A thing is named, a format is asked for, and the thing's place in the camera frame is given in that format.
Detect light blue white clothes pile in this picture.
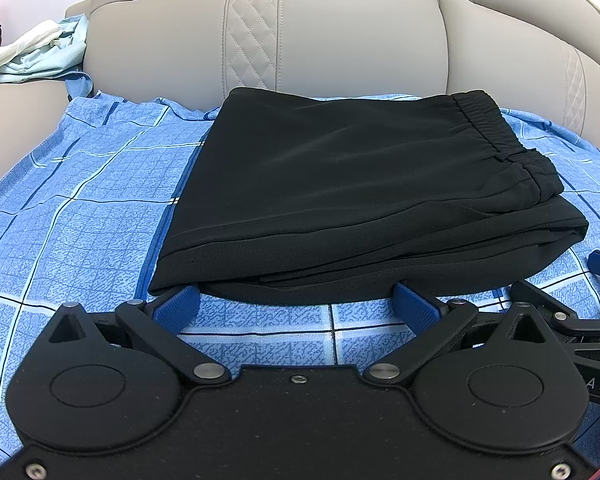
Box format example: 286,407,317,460
0,12,94,97

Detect grey leather sofa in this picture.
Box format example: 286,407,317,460
0,0,600,211

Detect white cloth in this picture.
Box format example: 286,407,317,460
0,19,64,86

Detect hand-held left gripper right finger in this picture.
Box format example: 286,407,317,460
362,282,549,386

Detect blue checked bed sheet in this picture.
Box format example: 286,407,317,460
0,72,600,466

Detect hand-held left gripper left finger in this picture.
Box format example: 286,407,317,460
47,284,232,387

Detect black pants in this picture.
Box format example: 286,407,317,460
149,87,590,307

